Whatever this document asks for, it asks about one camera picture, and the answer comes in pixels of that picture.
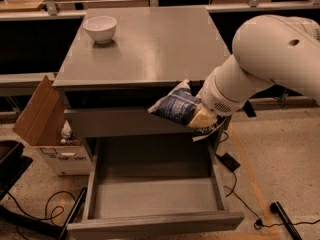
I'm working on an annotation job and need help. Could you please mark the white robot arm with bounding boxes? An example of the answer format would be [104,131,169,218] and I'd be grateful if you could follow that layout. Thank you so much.
[189,15,320,129]

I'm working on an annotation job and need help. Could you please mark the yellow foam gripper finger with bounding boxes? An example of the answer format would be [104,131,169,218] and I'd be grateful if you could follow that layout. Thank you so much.
[188,106,217,128]

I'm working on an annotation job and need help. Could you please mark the black power adapter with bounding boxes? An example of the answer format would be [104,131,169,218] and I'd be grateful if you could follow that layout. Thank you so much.
[217,153,240,172]

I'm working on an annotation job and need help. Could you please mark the blue chip bag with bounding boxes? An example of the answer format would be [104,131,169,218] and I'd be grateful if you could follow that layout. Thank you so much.
[148,79,227,142]

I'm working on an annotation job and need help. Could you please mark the black metal stand base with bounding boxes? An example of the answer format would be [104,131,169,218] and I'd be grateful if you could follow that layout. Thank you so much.
[0,145,88,240]

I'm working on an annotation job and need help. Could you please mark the black floor cable right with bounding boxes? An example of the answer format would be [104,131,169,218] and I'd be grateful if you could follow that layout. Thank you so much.
[222,170,320,232]

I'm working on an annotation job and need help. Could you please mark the black bar on floor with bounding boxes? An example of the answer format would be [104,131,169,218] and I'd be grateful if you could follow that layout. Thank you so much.
[270,201,302,240]

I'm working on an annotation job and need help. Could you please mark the grey drawer cabinet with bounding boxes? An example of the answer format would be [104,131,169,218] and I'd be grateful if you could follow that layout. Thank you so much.
[52,5,245,152]

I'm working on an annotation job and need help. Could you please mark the white ceramic bowl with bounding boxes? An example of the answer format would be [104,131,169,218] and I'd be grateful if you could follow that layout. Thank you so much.
[83,16,117,43]

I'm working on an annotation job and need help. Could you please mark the white bottle in box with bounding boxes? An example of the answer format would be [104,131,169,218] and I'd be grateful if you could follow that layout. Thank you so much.
[61,121,72,139]

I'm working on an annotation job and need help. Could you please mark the open grey middle drawer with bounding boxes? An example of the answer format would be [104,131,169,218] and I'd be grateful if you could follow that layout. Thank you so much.
[68,134,244,240]

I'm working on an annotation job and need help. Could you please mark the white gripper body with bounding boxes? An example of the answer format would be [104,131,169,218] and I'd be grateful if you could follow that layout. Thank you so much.
[198,67,245,116]

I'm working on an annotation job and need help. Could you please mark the grey top drawer front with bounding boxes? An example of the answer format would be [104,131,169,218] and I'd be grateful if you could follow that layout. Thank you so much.
[64,107,192,138]

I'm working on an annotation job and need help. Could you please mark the cardboard box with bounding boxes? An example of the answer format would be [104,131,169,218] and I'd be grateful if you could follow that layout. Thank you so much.
[13,76,91,176]

